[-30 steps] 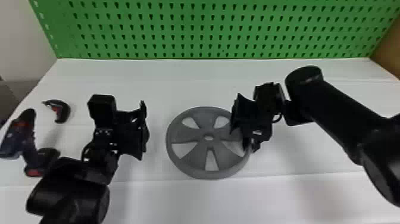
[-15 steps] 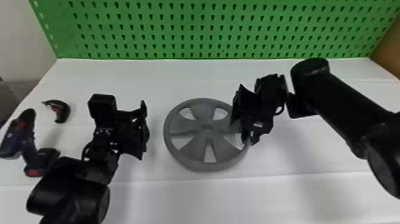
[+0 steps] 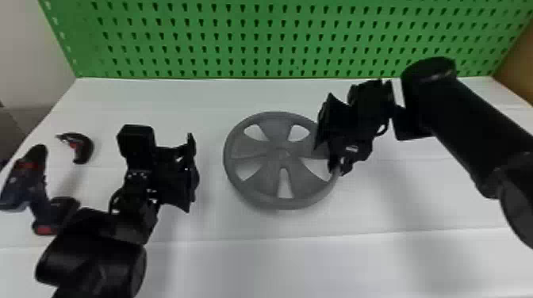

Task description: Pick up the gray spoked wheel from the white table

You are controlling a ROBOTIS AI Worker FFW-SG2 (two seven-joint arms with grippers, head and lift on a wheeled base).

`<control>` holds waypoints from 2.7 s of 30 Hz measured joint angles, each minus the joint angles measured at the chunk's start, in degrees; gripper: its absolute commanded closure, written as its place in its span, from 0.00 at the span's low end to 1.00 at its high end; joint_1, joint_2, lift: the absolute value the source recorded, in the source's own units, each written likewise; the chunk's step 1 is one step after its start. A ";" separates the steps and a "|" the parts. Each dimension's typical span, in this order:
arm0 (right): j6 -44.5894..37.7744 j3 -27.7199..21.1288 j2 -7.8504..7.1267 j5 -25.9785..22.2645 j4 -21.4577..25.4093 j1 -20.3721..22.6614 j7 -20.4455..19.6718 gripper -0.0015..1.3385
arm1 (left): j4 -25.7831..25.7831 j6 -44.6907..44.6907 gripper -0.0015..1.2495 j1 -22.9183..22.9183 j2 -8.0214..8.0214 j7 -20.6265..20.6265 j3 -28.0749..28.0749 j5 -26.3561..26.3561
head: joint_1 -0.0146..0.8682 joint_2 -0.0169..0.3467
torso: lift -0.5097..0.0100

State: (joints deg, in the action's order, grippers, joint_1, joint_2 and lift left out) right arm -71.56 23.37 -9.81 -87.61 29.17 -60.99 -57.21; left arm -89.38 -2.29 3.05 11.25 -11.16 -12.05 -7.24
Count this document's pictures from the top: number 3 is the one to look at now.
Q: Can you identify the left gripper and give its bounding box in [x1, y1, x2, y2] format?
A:
[153, 132, 201, 215]

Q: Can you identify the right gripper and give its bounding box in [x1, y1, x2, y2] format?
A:
[328, 78, 397, 177]

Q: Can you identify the grey wheel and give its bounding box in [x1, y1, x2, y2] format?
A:
[222, 110, 341, 211]

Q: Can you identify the drill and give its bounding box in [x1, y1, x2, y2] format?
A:
[0, 143, 82, 237]

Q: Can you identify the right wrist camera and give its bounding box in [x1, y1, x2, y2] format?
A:
[313, 92, 351, 151]

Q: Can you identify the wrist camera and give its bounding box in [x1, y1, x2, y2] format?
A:
[313, 92, 351, 151]
[116, 124, 158, 170]

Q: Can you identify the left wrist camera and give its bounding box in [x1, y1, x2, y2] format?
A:
[116, 124, 158, 170]

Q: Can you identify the black red curved tool handle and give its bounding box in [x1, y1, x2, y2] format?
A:
[55, 132, 95, 166]

